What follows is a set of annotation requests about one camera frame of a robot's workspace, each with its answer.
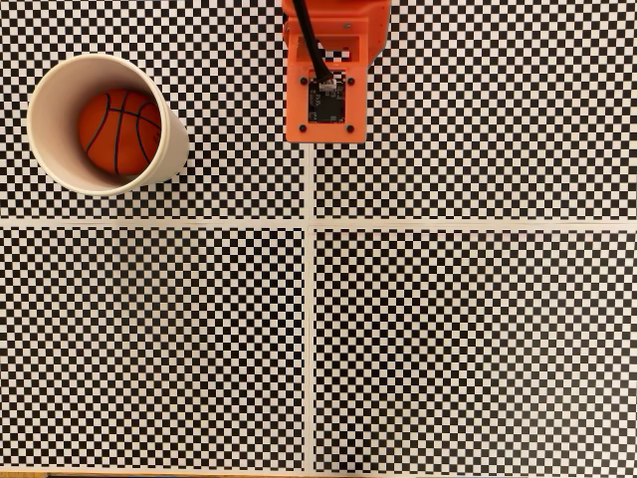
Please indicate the small orange basketball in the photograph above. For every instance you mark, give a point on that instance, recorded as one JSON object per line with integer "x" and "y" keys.
{"x": 119, "y": 132}

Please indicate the white paper cup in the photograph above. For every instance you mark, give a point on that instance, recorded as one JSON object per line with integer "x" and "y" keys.
{"x": 55, "y": 119}

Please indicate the orange camera mount with board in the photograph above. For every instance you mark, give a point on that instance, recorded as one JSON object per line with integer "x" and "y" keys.
{"x": 356, "y": 107}

